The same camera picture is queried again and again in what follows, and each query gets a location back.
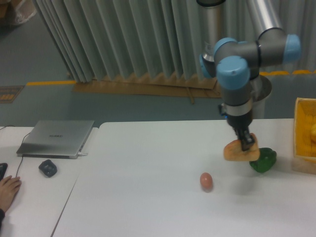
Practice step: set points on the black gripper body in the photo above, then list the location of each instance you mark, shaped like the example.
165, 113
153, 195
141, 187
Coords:
240, 122

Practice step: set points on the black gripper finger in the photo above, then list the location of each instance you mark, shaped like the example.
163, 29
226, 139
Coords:
246, 139

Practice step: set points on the triangular golden bread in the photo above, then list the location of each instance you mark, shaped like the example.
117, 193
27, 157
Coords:
233, 151

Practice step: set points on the green bell pepper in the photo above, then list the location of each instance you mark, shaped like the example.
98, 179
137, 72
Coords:
266, 160

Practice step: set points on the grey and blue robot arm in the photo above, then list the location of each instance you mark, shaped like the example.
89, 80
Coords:
236, 64

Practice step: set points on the dark sleeved forearm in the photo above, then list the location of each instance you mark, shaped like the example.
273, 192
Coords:
2, 216

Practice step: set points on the yellow woven basket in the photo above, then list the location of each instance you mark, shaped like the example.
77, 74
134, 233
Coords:
304, 134

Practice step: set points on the person's hand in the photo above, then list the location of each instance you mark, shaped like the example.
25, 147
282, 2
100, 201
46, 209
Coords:
9, 187

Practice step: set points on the brown egg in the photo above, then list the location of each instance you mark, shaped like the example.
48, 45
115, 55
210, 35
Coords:
206, 181

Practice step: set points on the brown cardboard sheet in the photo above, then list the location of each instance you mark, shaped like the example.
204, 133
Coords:
160, 85

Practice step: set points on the grey pleated curtain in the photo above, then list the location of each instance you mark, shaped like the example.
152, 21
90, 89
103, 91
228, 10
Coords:
119, 38

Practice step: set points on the silver laptop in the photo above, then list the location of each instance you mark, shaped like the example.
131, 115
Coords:
56, 139

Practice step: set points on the black earbud case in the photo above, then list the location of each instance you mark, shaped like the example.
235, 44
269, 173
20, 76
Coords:
48, 168

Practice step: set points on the black keyboard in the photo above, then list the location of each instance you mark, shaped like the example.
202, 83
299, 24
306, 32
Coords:
3, 168

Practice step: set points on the clear plastic bag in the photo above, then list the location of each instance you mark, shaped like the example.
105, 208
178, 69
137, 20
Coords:
24, 10

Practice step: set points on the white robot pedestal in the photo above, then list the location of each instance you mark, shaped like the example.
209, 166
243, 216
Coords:
261, 90

